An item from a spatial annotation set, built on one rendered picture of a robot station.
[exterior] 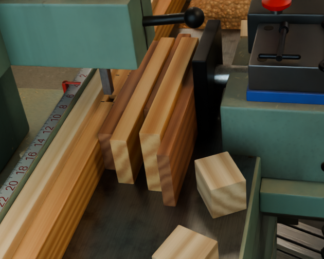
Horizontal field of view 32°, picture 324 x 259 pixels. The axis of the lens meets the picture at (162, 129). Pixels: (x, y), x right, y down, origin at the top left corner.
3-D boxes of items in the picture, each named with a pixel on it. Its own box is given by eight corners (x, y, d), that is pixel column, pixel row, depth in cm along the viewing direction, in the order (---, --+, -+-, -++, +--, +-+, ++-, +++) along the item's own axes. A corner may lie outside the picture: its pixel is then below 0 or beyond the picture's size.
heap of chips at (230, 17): (276, 30, 79) (276, 4, 76) (178, 28, 82) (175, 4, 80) (282, 1, 85) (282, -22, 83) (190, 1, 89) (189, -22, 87)
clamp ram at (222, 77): (267, 137, 59) (268, 62, 54) (197, 133, 61) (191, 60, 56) (275, 90, 66) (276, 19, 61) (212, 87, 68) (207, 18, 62)
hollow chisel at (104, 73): (111, 95, 61) (104, 54, 58) (103, 94, 61) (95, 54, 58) (114, 90, 62) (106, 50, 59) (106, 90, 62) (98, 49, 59)
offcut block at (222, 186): (196, 188, 55) (194, 160, 53) (229, 179, 55) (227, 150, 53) (212, 219, 51) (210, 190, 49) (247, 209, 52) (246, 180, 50)
